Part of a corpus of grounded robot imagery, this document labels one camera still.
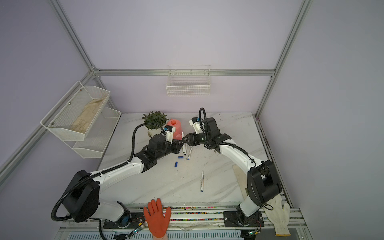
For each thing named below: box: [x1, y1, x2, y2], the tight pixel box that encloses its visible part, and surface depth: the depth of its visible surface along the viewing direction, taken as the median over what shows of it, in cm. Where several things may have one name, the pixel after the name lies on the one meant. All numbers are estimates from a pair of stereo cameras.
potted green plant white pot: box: [142, 111, 169, 138], surface depth 96 cm
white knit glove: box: [263, 193, 291, 237], surface depth 75 cm
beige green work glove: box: [232, 164, 248, 200], surface depth 88 cm
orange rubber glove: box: [143, 198, 172, 238], surface depth 75 cm
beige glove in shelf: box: [70, 97, 106, 134], surface depth 80 cm
